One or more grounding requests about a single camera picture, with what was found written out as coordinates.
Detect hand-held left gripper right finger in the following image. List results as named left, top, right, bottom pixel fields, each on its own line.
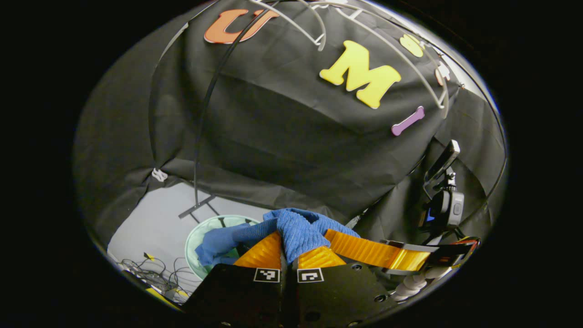
left=291, top=245, right=399, bottom=328

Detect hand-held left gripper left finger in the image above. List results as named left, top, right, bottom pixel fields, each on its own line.
left=182, top=231, right=286, bottom=328

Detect green laundry hamper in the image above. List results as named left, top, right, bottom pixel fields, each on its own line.
left=184, top=214, right=274, bottom=281

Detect blue corduroy jacket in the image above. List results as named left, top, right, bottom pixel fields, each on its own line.
left=195, top=208, right=361, bottom=267

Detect black clothes rack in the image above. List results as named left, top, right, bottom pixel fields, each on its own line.
left=179, top=8, right=279, bottom=220

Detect white clothes hanger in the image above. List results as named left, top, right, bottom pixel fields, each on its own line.
left=314, top=0, right=451, bottom=120
left=250, top=0, right=327, bottom=51

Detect black floor cables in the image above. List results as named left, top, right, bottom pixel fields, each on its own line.
left=118, top=255, right=203, bottom=303

